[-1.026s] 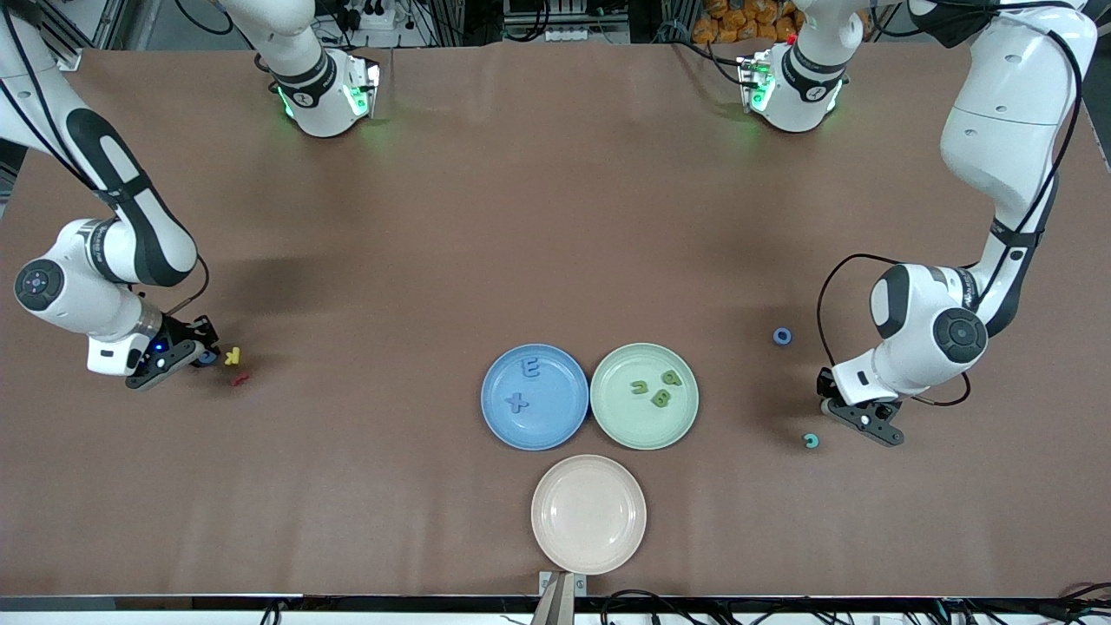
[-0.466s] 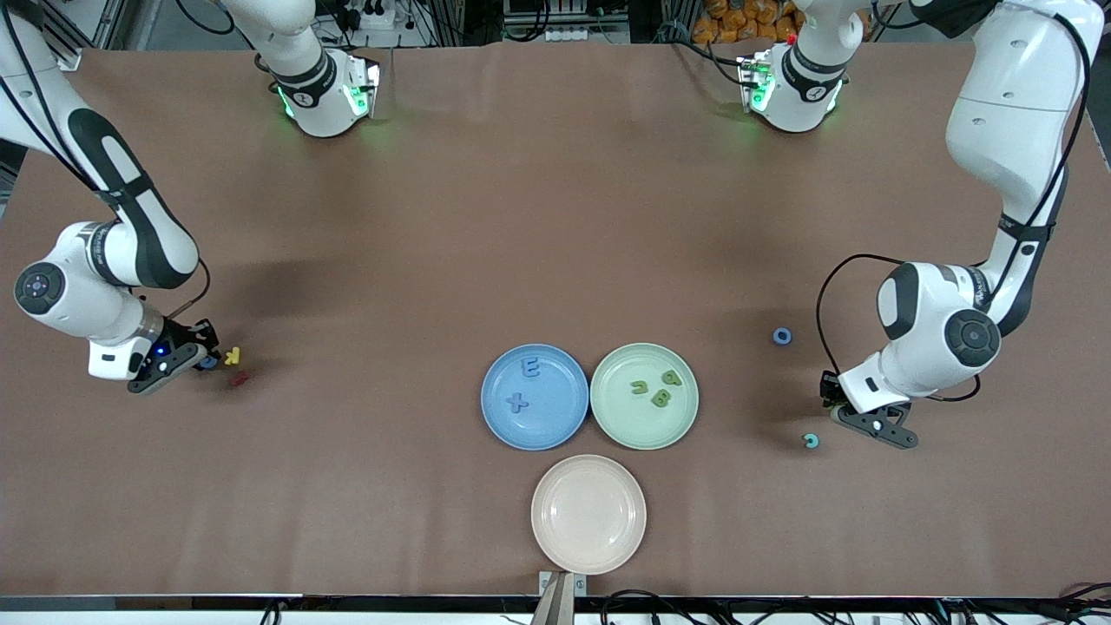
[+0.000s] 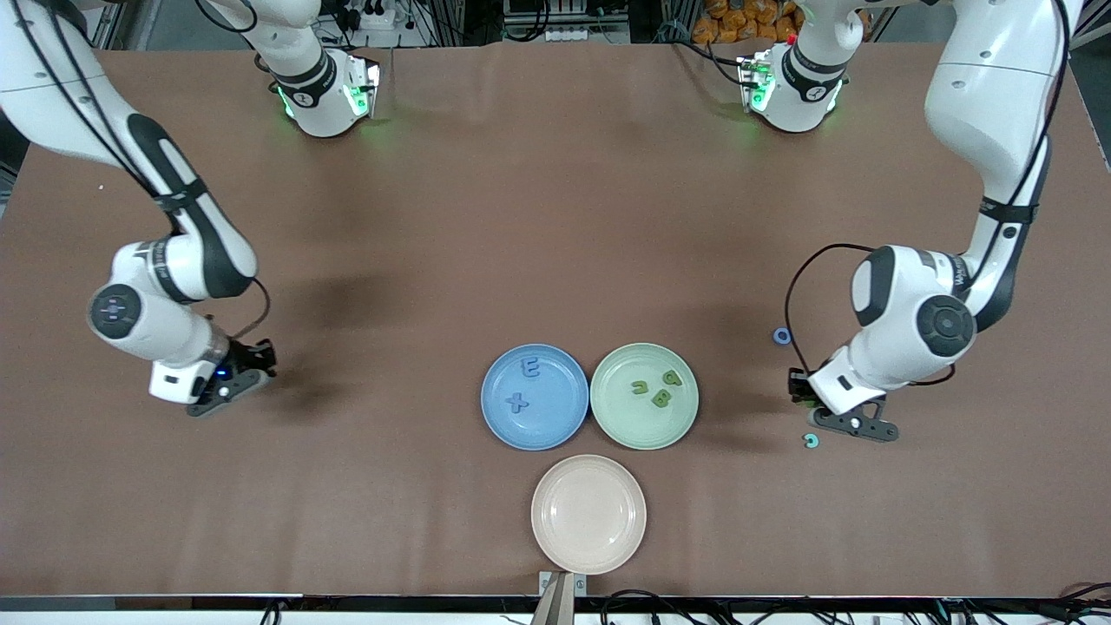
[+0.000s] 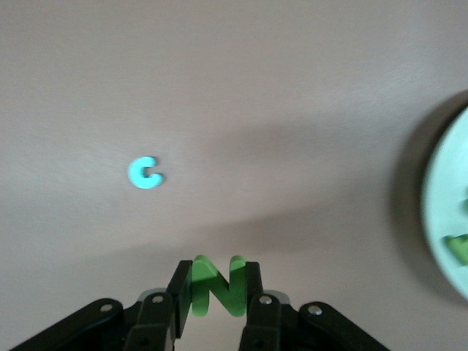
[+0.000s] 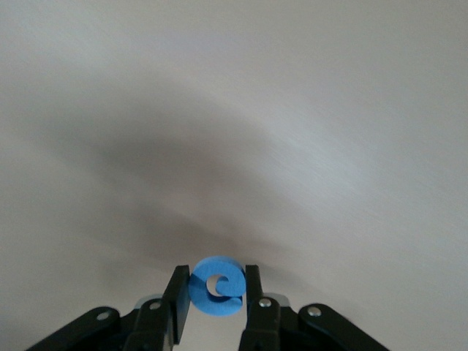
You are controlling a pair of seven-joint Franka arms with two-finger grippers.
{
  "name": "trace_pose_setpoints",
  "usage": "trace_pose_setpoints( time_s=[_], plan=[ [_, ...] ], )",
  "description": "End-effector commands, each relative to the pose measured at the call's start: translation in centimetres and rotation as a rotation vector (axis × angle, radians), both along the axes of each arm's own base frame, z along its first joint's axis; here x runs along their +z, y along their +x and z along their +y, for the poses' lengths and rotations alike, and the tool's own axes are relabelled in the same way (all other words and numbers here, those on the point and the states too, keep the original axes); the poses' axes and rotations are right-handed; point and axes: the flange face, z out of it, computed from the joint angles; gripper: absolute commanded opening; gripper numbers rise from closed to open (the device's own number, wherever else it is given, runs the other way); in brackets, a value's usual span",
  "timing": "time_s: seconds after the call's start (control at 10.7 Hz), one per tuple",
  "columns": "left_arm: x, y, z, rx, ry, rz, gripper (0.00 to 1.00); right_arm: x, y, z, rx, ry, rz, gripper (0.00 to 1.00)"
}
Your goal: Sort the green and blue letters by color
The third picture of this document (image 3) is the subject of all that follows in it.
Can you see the blue foam letter E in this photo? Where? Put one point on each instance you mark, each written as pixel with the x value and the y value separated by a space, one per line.
pixel 528 368

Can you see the blue foam letter O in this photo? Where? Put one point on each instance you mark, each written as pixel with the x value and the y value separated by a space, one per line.
pixel 775 336

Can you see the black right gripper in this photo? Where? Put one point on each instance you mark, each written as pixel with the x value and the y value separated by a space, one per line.
pixel 246 358

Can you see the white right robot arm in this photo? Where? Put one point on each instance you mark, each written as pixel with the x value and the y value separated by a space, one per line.
pixel 147 321

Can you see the green foam letter B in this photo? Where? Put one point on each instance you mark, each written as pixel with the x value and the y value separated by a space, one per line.
pixel 660 398

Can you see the green plate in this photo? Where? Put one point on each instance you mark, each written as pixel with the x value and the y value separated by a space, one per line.
pixel 625 425

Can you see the metal table bracket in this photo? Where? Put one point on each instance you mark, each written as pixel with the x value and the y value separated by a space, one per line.
pixel 555 599

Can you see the orange packaged items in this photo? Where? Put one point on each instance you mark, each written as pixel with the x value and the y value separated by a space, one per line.
pixel 738 22

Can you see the white power strip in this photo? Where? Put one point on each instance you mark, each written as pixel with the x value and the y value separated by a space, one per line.
pixel 555 33
pixel 382 13

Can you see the blue plate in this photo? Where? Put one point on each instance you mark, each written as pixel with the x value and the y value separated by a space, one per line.
pixel 555 425

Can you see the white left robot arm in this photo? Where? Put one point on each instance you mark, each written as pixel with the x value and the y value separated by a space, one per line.
pixel 894 295

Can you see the black table edge rail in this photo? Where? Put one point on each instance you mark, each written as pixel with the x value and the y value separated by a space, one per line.
pixel 174 601

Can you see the beige plate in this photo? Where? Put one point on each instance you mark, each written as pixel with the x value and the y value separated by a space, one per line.
pixel 588 514

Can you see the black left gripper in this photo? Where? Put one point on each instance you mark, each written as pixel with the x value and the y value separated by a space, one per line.
pixel 798 386

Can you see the blue foam letter X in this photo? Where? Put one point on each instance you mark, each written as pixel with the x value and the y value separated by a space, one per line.
pixel 518 402

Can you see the green foam letter P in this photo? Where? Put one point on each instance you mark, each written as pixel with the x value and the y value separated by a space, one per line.
pixel 671 378

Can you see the brown table cover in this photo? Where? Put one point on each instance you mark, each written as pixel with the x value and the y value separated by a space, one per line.
pixel 555 217

